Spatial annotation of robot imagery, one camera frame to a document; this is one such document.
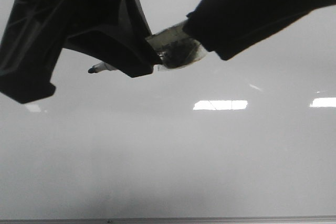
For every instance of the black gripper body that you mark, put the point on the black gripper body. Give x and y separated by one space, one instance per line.
34 36

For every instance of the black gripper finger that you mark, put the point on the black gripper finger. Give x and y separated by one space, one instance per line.
114 31
228 27

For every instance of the white glossy whiteboard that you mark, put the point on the white glossy whiteboard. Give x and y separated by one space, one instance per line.
253 136

